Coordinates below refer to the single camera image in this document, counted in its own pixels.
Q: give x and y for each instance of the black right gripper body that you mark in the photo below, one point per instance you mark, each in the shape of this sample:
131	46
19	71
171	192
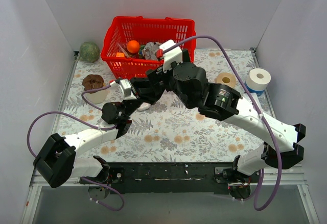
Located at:
158	73

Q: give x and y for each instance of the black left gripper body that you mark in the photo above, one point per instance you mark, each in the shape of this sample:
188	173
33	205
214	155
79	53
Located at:
139	91

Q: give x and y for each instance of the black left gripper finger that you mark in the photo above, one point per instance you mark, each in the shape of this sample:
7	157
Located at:
149	95
141	85

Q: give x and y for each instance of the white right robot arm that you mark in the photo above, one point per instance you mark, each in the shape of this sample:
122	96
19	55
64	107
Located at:
220	102

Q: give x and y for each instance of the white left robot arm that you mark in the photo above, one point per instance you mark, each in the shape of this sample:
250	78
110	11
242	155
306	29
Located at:
59	159

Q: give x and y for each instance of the crumpled silver foil bag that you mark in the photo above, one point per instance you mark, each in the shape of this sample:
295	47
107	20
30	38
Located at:
150	49

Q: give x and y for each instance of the orange fruit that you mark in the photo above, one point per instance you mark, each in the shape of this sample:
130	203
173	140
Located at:
133	46

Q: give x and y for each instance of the floral patterned table mat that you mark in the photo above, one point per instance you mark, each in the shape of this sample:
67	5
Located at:
167	131

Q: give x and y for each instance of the brown topped paper roll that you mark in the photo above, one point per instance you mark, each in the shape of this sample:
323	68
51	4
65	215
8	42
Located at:
91	82

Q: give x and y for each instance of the red plastic shopping basket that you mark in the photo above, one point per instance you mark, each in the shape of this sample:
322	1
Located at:
144	30

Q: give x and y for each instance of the beige paper roll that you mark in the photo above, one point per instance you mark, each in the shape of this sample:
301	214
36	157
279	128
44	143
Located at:
226	78

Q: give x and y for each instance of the green textured ball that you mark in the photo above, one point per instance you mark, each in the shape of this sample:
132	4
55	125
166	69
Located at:
89	51

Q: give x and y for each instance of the white rectangular box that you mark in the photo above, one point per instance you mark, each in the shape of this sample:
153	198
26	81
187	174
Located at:
256	99

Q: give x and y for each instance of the white toilet paper roll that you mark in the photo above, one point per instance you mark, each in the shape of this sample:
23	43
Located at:
258	79

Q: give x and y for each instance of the blue tape roll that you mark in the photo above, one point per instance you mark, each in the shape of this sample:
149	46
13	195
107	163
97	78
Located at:
251	90

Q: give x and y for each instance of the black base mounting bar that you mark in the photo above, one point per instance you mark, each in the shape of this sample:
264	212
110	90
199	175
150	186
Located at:
166	177

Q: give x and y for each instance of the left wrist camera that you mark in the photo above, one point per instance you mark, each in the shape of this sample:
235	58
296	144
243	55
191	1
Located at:
125	87

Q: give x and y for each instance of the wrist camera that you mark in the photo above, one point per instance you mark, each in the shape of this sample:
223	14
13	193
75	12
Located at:
175	55
125	87

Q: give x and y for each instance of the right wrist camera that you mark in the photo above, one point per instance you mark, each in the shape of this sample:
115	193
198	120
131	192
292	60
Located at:
175	55

